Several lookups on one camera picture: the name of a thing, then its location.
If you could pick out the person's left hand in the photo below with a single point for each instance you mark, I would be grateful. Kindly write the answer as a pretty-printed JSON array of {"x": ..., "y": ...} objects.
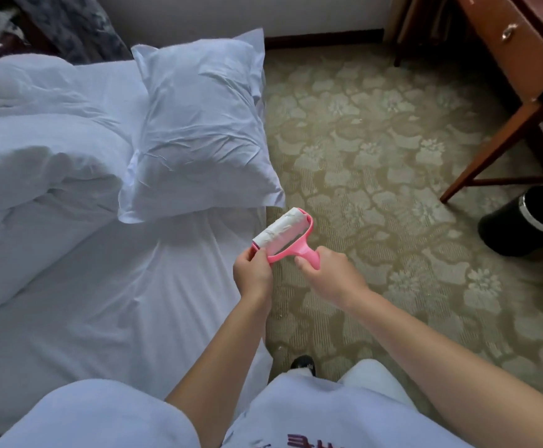
[{"x": 254, "y": 275}]

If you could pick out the person's right hand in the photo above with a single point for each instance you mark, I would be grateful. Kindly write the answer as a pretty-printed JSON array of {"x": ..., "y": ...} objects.
[{"x": 335, "y": 280}]

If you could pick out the pink lint roller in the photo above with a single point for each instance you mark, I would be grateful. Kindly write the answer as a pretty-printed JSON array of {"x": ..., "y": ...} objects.
[{"x": 279, "y": 228}]

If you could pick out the white bed sheet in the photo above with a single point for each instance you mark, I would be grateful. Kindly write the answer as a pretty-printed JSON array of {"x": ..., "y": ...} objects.
[{"x": 122, "y": 312}]

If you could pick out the white pillow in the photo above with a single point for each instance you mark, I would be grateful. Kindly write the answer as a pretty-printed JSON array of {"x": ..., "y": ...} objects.
[{"x": 201, "y": 126}]

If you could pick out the person's left forearm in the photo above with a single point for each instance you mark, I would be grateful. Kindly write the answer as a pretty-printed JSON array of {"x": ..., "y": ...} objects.
[{"x": 220, "y": 368}]

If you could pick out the person's right forearm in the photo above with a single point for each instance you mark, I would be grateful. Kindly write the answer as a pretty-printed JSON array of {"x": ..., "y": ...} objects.
[{"x": 449, "y": 368}]

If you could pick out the person's black right shoe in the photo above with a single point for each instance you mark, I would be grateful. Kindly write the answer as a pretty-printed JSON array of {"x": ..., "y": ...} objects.
[{"x": 303, "y": 365}]

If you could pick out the person's white shirt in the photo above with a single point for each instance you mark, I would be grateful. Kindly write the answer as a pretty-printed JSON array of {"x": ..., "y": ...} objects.
[{"x": 346, "y": 420}]

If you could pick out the black waste bin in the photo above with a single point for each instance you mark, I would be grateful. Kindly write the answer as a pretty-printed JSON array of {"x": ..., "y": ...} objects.
[{"x": 523, "y": 224}]

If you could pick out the white duvet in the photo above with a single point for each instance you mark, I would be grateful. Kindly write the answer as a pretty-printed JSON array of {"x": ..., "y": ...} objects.
[{"x": 38, "y": 182}]

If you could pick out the wooden chair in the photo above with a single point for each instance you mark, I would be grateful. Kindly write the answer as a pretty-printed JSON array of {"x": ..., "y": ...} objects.
[{"x": 411, "y": 23}]

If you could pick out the brown wooden desk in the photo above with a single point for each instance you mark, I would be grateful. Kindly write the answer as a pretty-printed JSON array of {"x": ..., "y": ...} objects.
[{"x": 519, "y": 42}]

